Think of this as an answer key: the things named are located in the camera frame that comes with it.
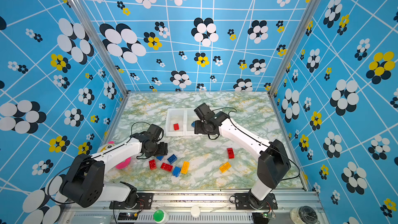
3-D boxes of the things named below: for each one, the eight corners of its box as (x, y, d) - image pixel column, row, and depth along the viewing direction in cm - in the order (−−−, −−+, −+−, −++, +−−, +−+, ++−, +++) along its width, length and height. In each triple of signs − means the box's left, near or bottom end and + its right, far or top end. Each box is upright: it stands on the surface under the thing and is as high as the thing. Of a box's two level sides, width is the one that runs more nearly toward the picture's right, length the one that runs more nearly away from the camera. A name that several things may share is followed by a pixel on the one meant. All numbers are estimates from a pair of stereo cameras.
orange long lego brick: (222, 173, 84) (222, 172, 82) (218, 168, 85) (218, 167, 84) (231, 167, 86) (231, 166, 84) (227, 162, 88) (228, 161, 86)
